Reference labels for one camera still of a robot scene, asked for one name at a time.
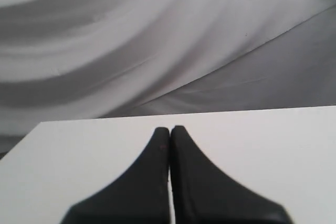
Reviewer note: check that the grey backdrop cloth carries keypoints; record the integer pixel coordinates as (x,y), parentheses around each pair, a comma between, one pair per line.
(87,59)

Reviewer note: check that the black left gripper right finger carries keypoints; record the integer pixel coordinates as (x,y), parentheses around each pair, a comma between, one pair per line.
(202,193)

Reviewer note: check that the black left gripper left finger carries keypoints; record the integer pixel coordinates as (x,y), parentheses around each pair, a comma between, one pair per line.
(139,195)

